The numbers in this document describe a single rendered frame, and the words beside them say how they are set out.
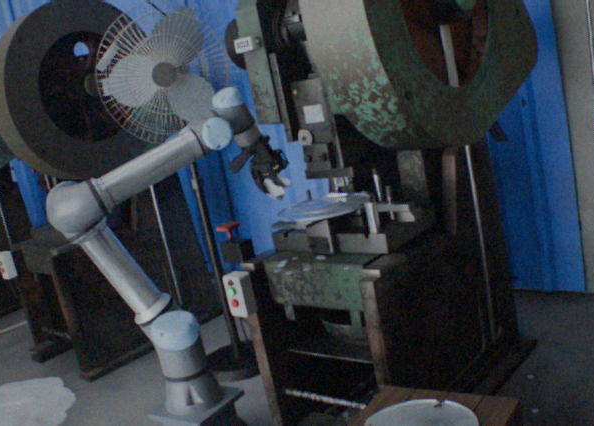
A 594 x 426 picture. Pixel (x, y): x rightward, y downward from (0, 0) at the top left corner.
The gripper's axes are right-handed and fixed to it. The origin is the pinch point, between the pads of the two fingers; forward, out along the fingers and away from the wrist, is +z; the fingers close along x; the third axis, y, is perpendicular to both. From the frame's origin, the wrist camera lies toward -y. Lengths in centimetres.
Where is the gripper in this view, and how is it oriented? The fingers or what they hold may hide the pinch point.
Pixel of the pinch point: (277, 196)
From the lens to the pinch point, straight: 196.1
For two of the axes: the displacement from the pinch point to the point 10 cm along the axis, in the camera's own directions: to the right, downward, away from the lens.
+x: 4.5, -6.6, 6.0
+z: 4.3, 7.5, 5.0
